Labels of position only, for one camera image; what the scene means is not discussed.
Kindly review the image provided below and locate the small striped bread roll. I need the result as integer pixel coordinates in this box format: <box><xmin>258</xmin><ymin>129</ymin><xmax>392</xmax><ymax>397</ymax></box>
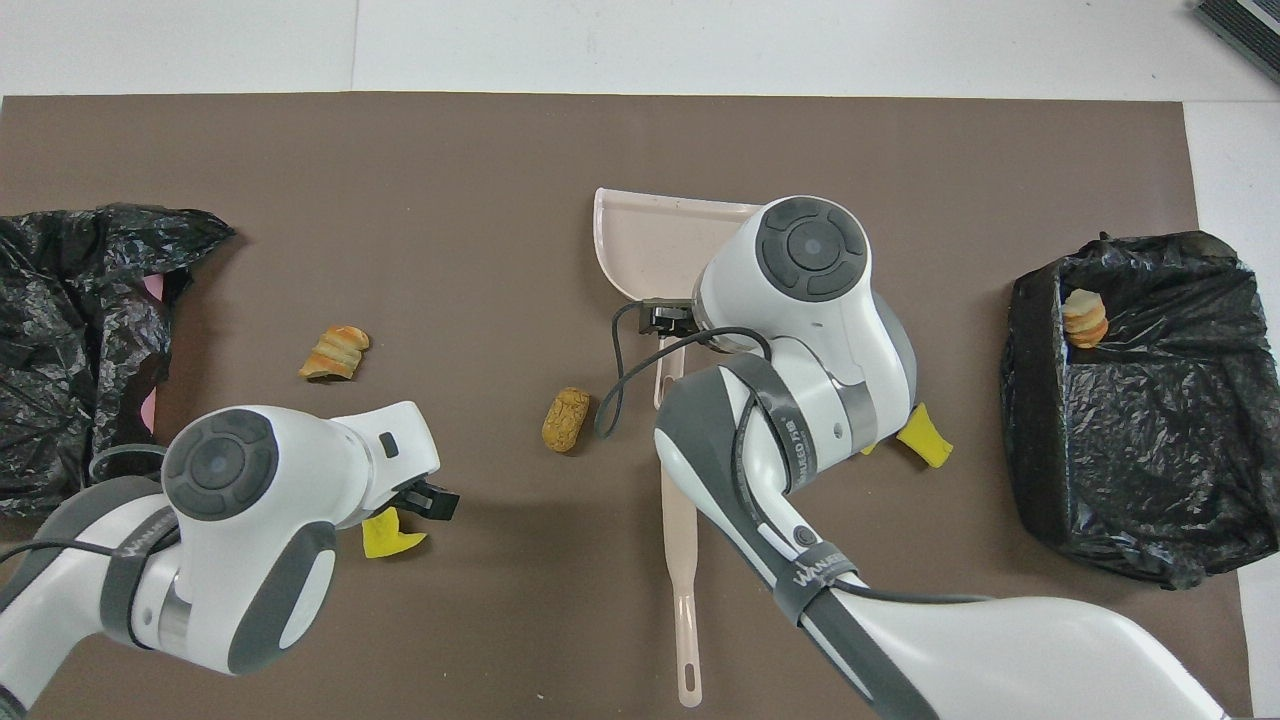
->
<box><xmin>1062</xmin><ymin>288</ymin><xmax>1110</xmax><ymax>349</ymax></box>

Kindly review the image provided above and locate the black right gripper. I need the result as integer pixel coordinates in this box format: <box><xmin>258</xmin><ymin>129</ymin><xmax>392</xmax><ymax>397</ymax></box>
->
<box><xmin>638</xmin><ymin>298</ymin><xmax>701</xmax><ymax>339</ymax></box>

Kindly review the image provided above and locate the striped croissant bread piece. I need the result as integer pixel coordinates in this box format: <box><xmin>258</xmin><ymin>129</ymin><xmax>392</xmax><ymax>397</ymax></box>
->
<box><xmin>298</xmin><ymin>325</ymin><xmax>371</xmax><ymax>382</ymax></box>

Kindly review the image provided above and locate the black bag-lined pink bin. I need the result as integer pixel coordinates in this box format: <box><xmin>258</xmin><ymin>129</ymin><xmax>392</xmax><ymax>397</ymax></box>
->
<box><xmin>0</xmin><ymin>203</ymin><xmax>237</xmax><ymax>521</ymax></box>

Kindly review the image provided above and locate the beige hand brush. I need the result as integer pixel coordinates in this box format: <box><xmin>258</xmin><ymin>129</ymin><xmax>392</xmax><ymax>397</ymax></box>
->
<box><xmin>660</xmin><ymin>462</ymin><xmax>704</xmax><ymax>709</ymax></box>

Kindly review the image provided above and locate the notched yellow sponge piece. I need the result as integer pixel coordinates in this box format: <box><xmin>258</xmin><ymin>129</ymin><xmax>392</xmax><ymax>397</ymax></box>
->
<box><xmin>362</xmin><ymin>507</ymin><xmax>428</xmax><ymax>559</ymax></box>

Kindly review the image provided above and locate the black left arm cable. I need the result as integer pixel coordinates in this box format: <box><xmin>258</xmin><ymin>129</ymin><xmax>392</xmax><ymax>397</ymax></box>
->
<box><xmin>0</xmin><ymin>443</ymin><xmax>181</xmax><ymax>591</ymax></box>

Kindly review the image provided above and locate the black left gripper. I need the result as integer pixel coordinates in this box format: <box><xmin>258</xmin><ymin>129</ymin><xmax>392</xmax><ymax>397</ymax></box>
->
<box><xmin>395</xmin><ymin>481</ymin><xmax>461</xmax><ymax>521</ymax></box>

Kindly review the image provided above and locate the brown table mat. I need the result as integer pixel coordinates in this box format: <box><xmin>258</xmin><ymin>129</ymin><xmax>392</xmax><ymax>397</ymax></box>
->
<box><xmin>0</xmin><ymin>93</ymin><xmax>1256</xmax><ymax>720</ymax></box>

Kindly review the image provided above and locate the brown oval bread loaf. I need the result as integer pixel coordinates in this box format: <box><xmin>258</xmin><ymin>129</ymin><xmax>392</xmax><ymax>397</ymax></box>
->
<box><xmin>541</xmin><ymin>387</ymin><xmax>591</xmax><ymax>454</ymax></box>

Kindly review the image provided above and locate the beige plastic dustpan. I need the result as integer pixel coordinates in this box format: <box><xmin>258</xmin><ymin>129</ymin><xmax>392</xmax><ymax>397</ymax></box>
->
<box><xmin>593</xmin><ymin>187</ymin><xmax>766</xmax><ymax>411</ymax></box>

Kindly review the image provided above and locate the dark grey ribbed panel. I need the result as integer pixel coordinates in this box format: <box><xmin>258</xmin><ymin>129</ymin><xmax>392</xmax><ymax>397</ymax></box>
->
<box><xmin>1192</xmin><ymin>0</ymin><xmax>1280</xmax><ymax>85</ymax></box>

